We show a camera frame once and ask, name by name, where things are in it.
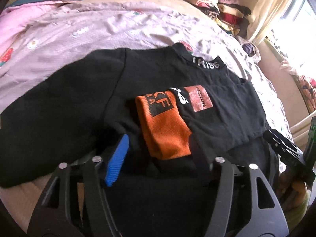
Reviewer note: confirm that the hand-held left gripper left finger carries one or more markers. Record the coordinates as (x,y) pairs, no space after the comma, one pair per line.
(118,161)

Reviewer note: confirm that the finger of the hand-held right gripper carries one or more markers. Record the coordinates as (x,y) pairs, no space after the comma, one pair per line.
(281,143)

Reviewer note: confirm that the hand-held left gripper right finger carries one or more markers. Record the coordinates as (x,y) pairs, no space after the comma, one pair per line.
(223,177)

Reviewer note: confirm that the black sweater with orange cuffs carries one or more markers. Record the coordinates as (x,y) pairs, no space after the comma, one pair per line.
(74,103)

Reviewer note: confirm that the pile of folded clothes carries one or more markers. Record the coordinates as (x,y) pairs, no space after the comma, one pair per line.
(222,7)

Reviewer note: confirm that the person's right hand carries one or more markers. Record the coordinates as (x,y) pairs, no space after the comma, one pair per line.
(293,188)

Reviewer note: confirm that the floral cloth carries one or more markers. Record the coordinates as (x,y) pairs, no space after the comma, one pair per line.
(307,88)

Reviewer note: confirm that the purple cloth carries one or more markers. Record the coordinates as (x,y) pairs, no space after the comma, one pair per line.
(250,49)

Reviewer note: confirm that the window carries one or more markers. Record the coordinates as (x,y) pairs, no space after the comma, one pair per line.
(300,29)

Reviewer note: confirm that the lilac printed bed sheet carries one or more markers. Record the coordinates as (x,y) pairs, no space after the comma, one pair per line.
(98,29)

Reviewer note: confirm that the cream curtain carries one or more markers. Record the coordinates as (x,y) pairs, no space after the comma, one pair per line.
(271,7)

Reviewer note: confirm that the pink blanket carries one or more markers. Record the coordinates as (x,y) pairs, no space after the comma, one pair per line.
(14,17)

